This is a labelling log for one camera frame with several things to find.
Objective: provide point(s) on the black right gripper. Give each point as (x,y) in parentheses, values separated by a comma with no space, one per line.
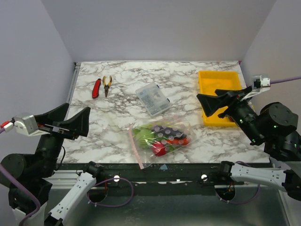
(234,103)

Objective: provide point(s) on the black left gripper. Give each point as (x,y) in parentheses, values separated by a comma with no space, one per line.
(79,124)

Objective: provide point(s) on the orange carrot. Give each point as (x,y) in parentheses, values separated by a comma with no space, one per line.
(184,141)

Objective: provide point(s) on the purple eggplant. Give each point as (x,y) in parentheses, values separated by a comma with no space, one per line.
(168,132)

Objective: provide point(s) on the clear zip top bag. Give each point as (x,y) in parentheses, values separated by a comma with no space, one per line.
(145,156)

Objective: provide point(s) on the red tomato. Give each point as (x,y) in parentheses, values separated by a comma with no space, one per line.
(160,149)

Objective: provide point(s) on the green cabbage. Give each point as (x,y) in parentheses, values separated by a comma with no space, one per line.
(144,138)

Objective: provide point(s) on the pale green celery stalk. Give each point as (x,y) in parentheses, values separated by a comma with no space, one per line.
(136,130)

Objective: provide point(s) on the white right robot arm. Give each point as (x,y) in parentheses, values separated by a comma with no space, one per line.
(275,128)

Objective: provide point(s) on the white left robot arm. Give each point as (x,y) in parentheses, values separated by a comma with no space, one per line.
(25,174)

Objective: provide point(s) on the yellow plastic bin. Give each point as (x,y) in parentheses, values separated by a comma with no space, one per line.
(209,81)

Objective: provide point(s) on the red utility knife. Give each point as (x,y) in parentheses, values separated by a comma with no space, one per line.
(95,91)

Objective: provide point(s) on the clear plastic screw box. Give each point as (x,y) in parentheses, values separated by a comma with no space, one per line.
(153,99)

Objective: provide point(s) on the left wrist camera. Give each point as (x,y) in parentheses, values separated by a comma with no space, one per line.
(24,124)

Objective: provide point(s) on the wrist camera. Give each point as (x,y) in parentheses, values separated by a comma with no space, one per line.
(260,83)
(24,124)

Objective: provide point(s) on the yellow handled pliers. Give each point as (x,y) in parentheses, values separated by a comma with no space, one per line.
(106,85)

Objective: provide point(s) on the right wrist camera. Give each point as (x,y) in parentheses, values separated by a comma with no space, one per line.
(260,83)

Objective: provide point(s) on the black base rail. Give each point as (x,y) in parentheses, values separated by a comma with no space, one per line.
(161,179)

